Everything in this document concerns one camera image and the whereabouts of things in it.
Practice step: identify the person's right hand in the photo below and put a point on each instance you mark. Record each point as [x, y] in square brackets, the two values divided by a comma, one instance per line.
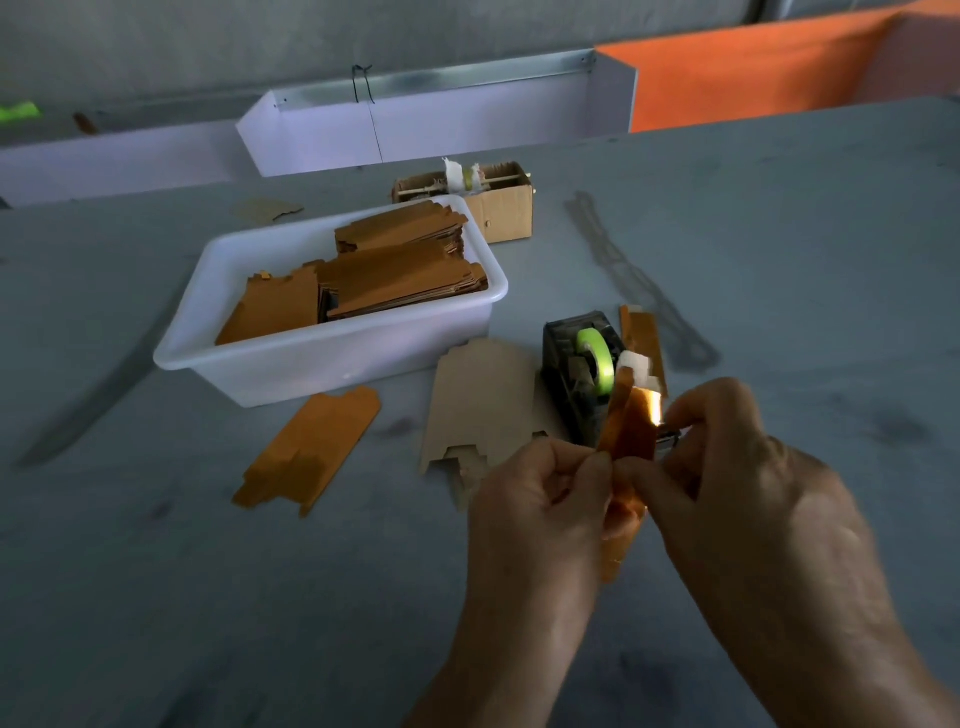
[750, 525]

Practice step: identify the person's left hand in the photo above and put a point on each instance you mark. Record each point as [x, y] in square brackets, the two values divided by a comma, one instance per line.
[533, 540]

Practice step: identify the pile of beige blanks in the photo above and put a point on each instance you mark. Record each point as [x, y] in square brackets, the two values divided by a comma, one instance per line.
[488, 398]

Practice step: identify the gold box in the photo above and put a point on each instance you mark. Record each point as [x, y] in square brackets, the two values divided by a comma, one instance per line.
[645, 330]
[308, 447]
[627, 420]

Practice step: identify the gold cartons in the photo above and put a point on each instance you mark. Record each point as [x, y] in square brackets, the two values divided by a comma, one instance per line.
[398, 278]

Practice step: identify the person's left forearm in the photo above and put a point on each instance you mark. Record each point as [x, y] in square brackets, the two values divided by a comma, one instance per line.
[510, 683]

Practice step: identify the person's right forearm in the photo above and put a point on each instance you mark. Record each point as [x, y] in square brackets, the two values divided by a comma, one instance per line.
[878, 683]

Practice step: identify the black tape dispenser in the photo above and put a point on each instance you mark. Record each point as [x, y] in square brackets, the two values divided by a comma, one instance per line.
[563, 375]

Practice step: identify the green tape roll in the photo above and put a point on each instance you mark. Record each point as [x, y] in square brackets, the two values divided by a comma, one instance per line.
[597, 360]

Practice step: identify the white plastic bin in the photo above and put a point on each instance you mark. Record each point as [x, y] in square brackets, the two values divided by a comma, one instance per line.
[323, 368]

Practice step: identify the small cardboard box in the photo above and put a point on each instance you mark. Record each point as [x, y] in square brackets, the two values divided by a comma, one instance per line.
[507, 215]

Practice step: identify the long white tray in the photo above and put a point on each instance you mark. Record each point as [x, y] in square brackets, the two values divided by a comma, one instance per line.
[120, 168]
[495, 117]

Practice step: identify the orange tray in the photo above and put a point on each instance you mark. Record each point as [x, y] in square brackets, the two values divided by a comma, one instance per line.
[765, 68]

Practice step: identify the neon green object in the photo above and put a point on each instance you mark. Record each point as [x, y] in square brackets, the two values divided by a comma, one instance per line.
[15, 111]

